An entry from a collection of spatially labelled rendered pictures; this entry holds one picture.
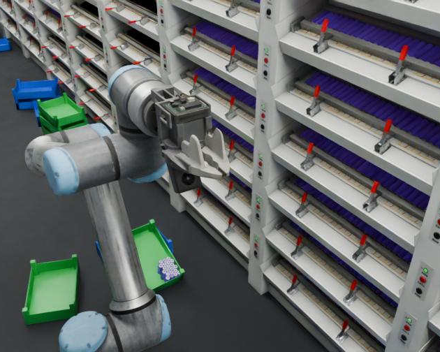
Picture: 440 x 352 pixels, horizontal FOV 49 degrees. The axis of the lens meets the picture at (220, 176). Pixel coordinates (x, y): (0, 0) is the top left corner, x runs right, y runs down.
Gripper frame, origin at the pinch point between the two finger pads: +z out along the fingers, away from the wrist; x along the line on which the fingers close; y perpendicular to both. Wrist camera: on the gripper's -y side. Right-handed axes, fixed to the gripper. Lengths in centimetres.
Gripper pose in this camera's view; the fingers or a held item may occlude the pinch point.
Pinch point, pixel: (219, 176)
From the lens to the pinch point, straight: 69.9
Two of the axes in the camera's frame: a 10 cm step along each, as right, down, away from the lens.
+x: 8.7, -2.7, 4.1
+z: 4.9, 4.4, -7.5
